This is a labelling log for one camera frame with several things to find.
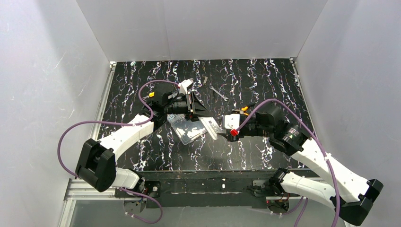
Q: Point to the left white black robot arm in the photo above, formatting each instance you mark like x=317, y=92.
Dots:
x=97, y=162

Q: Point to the silver open-end wrench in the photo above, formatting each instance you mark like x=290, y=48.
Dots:
x=218, y=93

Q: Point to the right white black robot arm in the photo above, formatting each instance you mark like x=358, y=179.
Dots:
x=348, y=194

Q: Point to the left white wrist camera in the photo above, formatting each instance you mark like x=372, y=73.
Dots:
x=185, y=86

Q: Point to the white remote control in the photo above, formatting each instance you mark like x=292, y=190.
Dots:
x=211, y=126

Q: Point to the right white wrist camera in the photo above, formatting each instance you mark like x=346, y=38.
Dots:
x=231, y=122

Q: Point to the orange handled pliers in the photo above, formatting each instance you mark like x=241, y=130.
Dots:
x=243, y=110

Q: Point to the black front mounting rail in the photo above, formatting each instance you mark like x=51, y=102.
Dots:
x=212, y=188

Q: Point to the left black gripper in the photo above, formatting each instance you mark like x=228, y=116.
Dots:
x=192, y=104

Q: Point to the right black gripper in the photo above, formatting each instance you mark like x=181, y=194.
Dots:
x=239, y=130

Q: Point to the clear plastic screw box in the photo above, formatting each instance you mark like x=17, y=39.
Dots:
x=186, y=130

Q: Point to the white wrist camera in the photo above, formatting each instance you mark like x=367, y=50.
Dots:
x=185, y=86
x=231, y=122

